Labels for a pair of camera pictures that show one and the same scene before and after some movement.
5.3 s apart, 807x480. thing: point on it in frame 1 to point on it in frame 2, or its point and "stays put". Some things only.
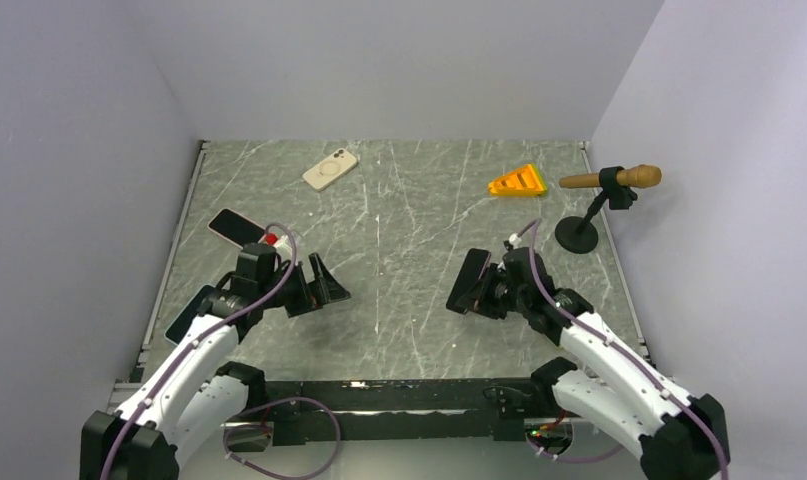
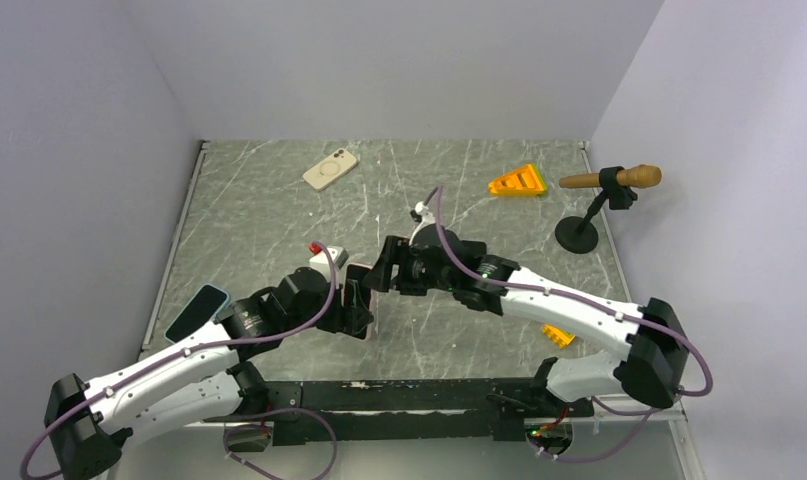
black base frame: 394,409 stays put
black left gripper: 312,296 to 350,318
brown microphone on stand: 578,234 stays put
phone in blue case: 183,321 stays put
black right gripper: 481,301 to 396,250
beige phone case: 328,170 stays put
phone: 236,228 to 358,273
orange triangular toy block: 522,182 stays put
